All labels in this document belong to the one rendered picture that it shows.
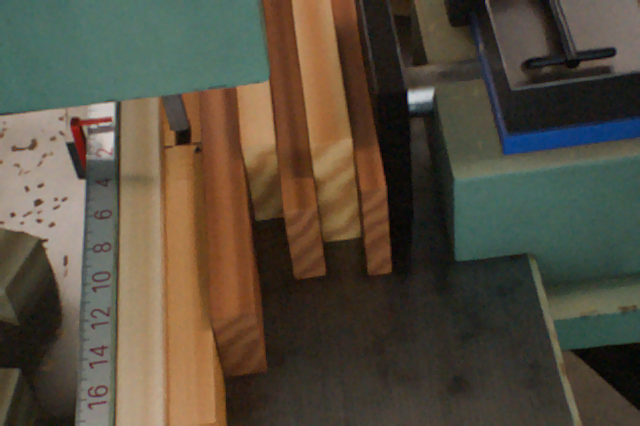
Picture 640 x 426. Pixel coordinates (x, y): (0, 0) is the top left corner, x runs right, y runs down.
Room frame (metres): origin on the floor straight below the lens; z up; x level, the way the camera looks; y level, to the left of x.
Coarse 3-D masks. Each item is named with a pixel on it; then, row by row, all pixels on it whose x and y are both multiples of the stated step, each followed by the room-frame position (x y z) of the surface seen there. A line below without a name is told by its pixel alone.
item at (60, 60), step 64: (0, 0) 0.42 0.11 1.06; (64, 0) 0.42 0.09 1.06; (128, 0) 0.42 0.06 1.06; (192, 0) 0.42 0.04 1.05; (256, 0) 0.42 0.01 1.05; (0, 64) 0.42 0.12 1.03; (64, 64) 0.42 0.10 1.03; (128, 64) 0.42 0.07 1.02; (192, 64) 0.42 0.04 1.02; (256, 64) 0.42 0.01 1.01
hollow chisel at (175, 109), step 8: (168, 96) 0.45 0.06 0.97; (176, 96) 0.45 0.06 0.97; (168, 104) 0.45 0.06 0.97; (176, 104) 0.45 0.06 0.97; (184, 104) 0.45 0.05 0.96; (168, 112) 0.45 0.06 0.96; (176, 112) 0.45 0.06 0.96; (184, 112) 0.45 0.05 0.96; (168, 120) 0.45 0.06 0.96; (176, 120) 0.45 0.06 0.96; (184, 120) 0.45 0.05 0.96; (176, 128) 0.45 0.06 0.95; (184, 128) 0.45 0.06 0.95
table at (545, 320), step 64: (448, 256) 0.38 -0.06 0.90; (320, 320) 0.36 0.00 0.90; (384, 320) 0.35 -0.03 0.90; (448, 320) 0.35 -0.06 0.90; (512, 320) 0.34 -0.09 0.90; (576, 320) 0.36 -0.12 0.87; (256, 384) 0.33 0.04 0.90; (320, 384) 0.32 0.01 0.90; (384, 384) 0.32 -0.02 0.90; (448, 384) 0.31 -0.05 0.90; (512, 384) 0.31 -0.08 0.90
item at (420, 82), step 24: (360, 0) 0.47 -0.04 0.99; (384, 0) 0.47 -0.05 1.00; (360, 24) 0.47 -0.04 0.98; (384, 24) 0.45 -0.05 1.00; (384, 48) 0.44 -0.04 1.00; (384, 72) 0.42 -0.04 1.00; (408, 72) 0.45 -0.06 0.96; (432, 72) 0.45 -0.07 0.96; (456, 72) 0.45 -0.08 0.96; (480, 72) 0.45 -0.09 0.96; (384, 96) 0.41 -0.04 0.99; (408, 96) 0.44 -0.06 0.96; (432, 96) 0.44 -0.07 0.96; (384, 120) 0.41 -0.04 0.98; (408, 120) 0.41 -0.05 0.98; (384, 144) 0.41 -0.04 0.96; (408, 144) 0.41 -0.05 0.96; (384, 168) 0.41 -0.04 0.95; (408, 168) 0.41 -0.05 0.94; (408, 192) 0.41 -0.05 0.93; (408, 216) 0.41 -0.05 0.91
